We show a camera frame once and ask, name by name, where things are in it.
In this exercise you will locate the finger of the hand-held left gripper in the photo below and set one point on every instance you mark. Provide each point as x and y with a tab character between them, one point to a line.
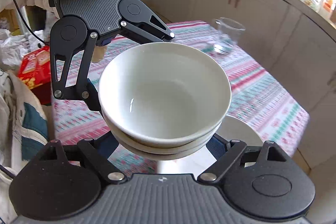
147	33
90	98

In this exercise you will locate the white bowl with floral print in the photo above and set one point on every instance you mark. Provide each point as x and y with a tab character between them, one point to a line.
168	144

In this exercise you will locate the person's left hand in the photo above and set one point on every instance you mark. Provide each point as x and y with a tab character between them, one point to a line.
99	54

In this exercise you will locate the white ceramic bowl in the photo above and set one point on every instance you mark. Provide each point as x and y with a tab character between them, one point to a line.
162	87
168	151

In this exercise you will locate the striped patterned tablecloth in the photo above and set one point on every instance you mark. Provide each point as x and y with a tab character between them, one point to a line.
262	98

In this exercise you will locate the orange box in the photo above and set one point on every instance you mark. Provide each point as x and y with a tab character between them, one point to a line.
329	3

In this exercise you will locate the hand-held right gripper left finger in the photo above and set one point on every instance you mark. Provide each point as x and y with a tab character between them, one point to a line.
109	146

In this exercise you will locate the glass jar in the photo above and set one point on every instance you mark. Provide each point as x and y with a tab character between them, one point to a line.
311	1

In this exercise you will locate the clear glass mug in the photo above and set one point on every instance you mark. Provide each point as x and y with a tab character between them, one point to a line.
228	35

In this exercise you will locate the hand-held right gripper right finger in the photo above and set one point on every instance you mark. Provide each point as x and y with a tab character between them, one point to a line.
219	148

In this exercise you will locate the white plastic bag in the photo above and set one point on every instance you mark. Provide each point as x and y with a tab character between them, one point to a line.
10	48

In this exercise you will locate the red carton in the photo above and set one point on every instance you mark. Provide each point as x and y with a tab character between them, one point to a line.
34	66

